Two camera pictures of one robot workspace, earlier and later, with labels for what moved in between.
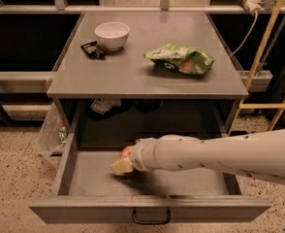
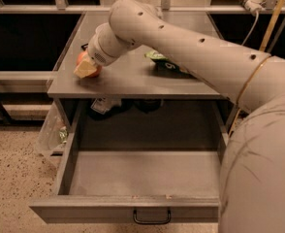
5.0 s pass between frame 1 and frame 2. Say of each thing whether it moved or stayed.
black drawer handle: stayed
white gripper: moved
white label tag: stayed
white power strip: stayed
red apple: moved
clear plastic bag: stayed
